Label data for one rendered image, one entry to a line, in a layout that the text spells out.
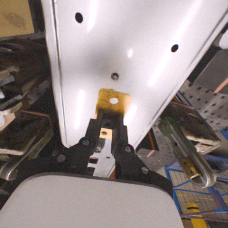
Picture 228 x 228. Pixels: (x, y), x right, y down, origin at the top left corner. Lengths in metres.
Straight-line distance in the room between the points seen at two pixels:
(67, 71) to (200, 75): 0.23
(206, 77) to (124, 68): 0.15
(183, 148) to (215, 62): 0.16
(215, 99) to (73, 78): 0.69
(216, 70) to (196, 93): 0.41
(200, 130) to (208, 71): 0.12
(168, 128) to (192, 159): 0.07
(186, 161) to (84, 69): 0.23
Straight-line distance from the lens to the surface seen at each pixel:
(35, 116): 0.37
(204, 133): 0.29
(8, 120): 0.76
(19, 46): 0.26
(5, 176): 0.31
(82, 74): 0.19
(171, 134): 0.26
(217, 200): 2.20
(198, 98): 0.72
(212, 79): 0.27
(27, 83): 0.22
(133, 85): 0.19
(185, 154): 0.24
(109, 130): 0.15
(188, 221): 14.42
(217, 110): 0.82
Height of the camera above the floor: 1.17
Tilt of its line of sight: 49 degrees down
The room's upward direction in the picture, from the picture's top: 177 degrees counter-clockwise
